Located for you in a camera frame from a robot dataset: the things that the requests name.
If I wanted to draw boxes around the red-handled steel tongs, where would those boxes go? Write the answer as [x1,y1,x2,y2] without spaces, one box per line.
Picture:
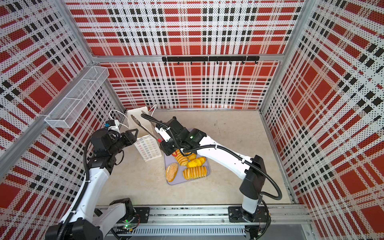
[129,110,162,143]

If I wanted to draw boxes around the white flowered paper bag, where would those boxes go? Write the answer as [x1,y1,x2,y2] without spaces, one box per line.
[109,107,162,162]

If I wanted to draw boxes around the short round ribbed bread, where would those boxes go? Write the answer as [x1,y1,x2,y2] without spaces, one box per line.
[187,153,197,161]

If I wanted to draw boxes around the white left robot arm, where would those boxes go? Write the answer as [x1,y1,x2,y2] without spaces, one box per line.
[45,128,138,240]

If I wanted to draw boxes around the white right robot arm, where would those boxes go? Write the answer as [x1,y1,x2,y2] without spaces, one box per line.
[141,113,283,223]

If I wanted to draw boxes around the long spiral fake bread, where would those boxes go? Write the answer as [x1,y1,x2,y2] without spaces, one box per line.
[172,151,189,166]

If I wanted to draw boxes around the sesame-coated fake bread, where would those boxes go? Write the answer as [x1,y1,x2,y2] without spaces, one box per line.
[166,163,179,182]

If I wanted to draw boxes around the yellow pear-shaped fake bread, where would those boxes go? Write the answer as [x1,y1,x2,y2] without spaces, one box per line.
[187,157,206,168]

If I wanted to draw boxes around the large spiral fake bread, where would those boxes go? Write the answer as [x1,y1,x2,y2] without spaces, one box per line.
[183,166,208,181]

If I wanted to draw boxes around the lilac plastic tray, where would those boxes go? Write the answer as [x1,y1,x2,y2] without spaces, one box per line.
[164,150,211,185]

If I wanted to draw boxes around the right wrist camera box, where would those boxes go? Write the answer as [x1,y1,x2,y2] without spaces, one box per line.
[155,127,171,142]

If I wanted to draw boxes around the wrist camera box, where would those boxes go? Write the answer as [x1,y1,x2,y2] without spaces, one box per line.
[155,127,171,142]
[105,120,120,133]

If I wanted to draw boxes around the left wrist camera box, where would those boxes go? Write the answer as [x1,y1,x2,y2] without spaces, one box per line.
[105,120,120,133]

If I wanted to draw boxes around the wire mesh wall basket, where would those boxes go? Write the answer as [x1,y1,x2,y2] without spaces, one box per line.
[45,66,109,129]

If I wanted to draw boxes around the black wall hook rail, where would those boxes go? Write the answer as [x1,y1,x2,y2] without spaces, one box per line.
[162,56,260,64]

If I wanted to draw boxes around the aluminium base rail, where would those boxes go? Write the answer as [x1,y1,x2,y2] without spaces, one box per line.
[105,204,317,240]

